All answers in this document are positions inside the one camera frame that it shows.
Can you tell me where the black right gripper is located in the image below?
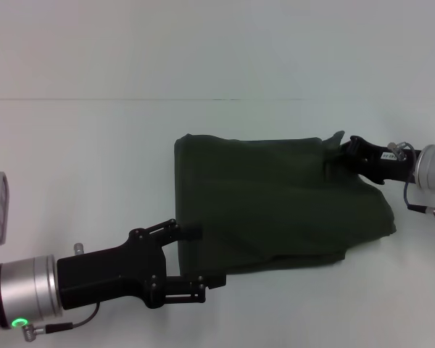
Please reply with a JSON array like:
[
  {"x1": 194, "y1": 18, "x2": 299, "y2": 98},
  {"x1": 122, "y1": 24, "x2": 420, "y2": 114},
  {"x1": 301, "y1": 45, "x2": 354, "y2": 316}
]
[{"x1": 325, "y1": 135, "x2": 423, "y2": 186}]

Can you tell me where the left gripper cable with plug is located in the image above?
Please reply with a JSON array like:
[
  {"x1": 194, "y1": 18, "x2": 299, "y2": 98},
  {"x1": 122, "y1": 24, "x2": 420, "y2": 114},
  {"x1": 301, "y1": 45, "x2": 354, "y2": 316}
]
[{"x1": 21, "y1": 242, "x2": 102, "y2": 341}]

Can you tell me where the dark green t-shirt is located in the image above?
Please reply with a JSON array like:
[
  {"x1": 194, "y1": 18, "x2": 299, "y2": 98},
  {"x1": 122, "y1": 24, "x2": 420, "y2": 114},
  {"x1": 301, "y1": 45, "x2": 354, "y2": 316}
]
[{"x1": 173, "y1": 130, "x2": 399, "y2": 278}]

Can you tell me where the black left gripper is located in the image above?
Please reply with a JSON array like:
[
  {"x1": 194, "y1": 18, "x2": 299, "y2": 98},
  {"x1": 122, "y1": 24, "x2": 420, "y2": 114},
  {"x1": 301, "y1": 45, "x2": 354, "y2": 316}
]
[{"x1": 57, "y1": 218, "x2": 228, "y2": 310}]

